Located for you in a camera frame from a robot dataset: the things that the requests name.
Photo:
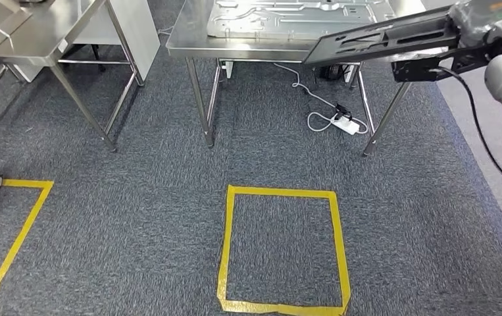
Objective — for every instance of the black chair base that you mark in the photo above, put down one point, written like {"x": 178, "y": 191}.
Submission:
{"x": 96, "y": 54}

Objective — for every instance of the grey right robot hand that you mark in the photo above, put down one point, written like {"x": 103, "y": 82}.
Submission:
{"x": 473, "y": 22}

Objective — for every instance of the steel workbench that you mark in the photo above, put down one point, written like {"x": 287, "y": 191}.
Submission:
{"x": 189, "y": 39}

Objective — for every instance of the silver stamped metal panel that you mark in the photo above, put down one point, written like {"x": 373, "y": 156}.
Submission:
{"x": 255, "y": 26}

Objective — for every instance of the white power strip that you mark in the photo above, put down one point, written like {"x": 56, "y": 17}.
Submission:
{"x": 345, "y": 124}

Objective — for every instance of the black plug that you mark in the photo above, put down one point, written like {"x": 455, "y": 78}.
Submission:
{"x": 343, "y": 111}

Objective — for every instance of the steel table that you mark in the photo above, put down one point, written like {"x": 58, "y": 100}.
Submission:
{"x": 46, "y": 35}

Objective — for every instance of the black plastic plate holder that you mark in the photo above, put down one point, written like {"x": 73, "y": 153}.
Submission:
{"x": 329, "y": 52}

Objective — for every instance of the white cabinet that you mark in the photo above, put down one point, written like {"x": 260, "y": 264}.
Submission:
{"x": 133, "y": 30}

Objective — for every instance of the yellow tape square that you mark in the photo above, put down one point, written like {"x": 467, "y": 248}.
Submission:
{"x": 28, "y": 222}
{"x": 226, "y": 244}

